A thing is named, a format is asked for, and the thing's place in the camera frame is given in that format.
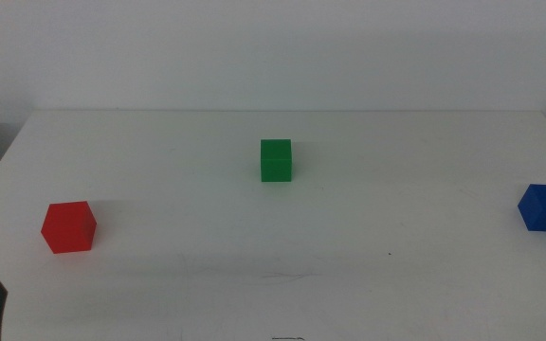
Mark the red cube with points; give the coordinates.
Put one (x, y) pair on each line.
(67, 229)

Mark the green cube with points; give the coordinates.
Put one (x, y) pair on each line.
(276, 163)

